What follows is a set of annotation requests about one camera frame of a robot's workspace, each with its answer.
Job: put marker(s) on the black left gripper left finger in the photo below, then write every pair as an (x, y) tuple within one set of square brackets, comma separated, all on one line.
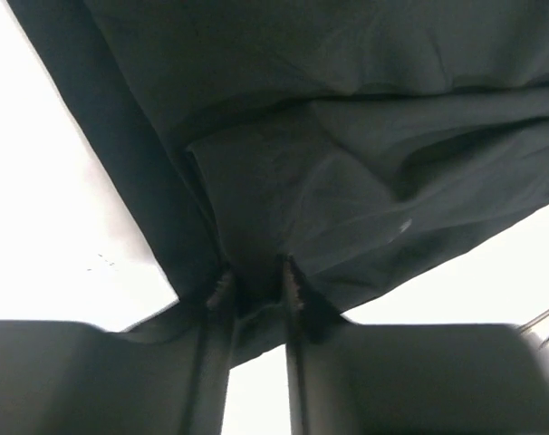
[(75, 378)]

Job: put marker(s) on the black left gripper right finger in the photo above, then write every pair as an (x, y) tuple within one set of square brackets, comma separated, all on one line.
[(350, 378)]

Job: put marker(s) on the black sport shorts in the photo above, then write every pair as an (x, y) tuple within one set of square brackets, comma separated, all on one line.
[(370, 140)]

